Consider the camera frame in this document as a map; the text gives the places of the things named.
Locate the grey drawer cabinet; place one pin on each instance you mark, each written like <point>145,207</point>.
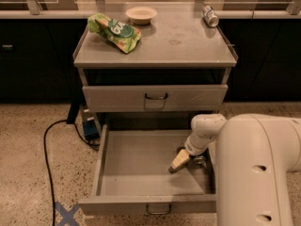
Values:
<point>176,48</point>

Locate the silver soda can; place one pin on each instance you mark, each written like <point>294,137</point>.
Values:
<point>210,17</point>

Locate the blue power box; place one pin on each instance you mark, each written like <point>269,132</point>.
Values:
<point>88,124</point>

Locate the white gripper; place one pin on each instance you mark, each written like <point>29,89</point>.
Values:
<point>194,147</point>

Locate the closed grey top drawer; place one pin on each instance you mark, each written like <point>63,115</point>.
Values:
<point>154,98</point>

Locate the green chip bag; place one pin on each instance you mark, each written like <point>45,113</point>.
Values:
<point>123,35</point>

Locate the beige paper bowl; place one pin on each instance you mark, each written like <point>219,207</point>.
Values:
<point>141,15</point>

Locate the blue pepsi can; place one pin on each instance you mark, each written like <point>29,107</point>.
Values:
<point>197,159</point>

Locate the dark lab counter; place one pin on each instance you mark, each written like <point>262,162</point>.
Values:
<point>37,59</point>

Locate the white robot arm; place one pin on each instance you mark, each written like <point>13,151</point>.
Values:
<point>254,152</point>

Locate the blue tape cross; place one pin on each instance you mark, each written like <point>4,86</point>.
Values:
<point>67,215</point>

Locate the open grey middle drawer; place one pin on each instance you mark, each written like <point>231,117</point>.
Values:
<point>132,177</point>

